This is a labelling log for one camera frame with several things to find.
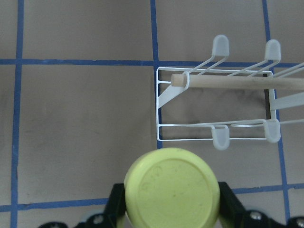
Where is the white wire cup rack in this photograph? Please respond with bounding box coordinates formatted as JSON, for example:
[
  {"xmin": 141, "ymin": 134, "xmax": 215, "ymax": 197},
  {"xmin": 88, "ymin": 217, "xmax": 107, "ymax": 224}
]
[{"xmin": 155, "ymin": 35, "xmax": 304, "ymax": 150}]

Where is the yellow plastic cup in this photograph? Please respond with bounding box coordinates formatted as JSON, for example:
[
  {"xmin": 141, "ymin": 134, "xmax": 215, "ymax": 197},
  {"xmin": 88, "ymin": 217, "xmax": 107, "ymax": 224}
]
[{"xmin": 124, "ymin": 148, "xmax": 220, "ymax": 228}]

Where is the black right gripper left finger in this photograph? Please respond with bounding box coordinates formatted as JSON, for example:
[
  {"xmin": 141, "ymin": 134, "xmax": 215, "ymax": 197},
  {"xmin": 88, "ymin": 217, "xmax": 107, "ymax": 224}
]
[{"xmin": 103, "ymin": 183, "xmax": 126, "ymax": 228}]

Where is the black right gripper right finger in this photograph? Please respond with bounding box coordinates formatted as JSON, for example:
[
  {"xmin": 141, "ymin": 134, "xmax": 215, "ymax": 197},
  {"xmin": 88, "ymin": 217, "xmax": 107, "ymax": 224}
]
[{"xmin": 218, "ymin": 182, "xmax": 246, "ymax": 228}]

